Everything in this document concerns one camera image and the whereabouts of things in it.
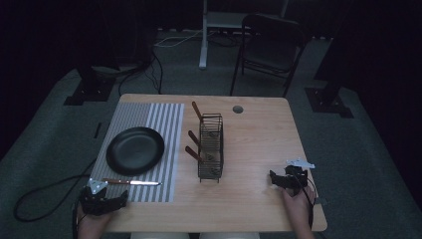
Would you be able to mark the person's left hand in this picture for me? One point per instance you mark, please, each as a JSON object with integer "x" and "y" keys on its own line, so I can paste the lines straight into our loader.
{"x": 94, "y": 223}

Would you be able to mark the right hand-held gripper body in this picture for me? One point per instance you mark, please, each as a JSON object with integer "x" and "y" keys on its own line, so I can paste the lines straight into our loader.
{"x": 296, "y": 176}

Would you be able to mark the white desk frame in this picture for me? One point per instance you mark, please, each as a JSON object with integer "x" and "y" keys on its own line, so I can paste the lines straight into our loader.
{"x": 203, "y": 49}

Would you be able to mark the black round plate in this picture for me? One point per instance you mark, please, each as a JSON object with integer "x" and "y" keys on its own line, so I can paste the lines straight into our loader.
{"x": 134, "y": 151}

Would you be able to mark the black stand base with post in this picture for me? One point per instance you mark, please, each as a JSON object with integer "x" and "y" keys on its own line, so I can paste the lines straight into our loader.
{"x": 328, "y": 99}

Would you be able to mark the grey striped placemat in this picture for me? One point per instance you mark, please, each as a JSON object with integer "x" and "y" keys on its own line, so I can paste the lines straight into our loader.
{"x": 167, "y": 116}

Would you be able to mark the small black floor strip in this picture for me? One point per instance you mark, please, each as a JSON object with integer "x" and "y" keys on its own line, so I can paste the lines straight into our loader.
{"x": 97, "y": 130}

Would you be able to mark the black folding chair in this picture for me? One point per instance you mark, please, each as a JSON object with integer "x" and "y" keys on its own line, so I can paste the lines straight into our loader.
{"x": 272, "y": 46}

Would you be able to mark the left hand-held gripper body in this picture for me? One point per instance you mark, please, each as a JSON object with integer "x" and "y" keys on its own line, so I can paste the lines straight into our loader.
{"x": 93, "y": 200}

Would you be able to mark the person's right hand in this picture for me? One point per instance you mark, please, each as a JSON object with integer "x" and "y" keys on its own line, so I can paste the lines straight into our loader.
{"x": 298, "y": 207}

